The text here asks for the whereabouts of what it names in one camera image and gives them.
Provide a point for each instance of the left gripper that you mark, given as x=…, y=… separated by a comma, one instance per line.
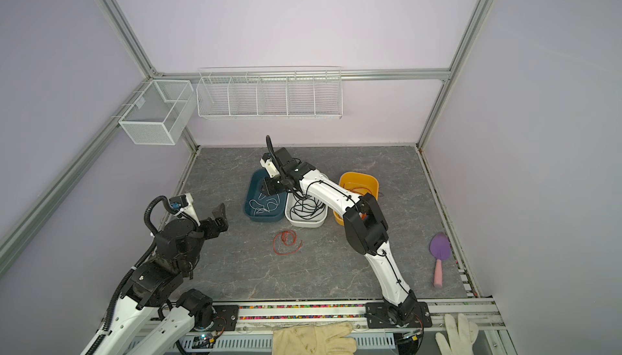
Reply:
x=211, y=225

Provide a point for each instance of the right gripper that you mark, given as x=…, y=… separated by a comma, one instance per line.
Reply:
x=276, y=185

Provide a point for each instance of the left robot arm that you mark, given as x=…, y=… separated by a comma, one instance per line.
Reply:
x=140, y=318

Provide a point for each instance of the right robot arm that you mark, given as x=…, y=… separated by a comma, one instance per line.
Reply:
x=365, y=226

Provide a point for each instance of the teal plastic bin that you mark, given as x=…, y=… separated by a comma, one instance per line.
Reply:
x=259, y=207

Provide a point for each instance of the white plastic bin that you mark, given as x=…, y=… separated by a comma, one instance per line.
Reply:
x=305, y=212

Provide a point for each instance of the yellow plastic bin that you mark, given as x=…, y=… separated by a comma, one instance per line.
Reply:
x=360, y=183

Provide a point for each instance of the small white mesh basket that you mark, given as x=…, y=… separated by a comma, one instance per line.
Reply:
x=160, y=113

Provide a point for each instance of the cream work glove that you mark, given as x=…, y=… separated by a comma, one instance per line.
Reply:
x=315, y=340

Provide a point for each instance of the white glove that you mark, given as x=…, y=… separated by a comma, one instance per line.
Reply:
x=460, y=336

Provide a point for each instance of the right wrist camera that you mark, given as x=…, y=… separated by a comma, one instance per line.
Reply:
x=269, y=165

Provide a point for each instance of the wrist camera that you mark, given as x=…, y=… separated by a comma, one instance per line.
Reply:
x=269, y=165
x=183, y=207

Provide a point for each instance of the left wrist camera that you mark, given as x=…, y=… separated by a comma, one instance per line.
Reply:
x=183, y=207

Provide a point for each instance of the long white wire basket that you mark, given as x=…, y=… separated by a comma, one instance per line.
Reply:
x=279, y=92

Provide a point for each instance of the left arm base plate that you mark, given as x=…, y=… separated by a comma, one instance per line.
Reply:
x=220, y=318

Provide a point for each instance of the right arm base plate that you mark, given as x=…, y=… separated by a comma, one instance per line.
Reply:
x=384, y=315

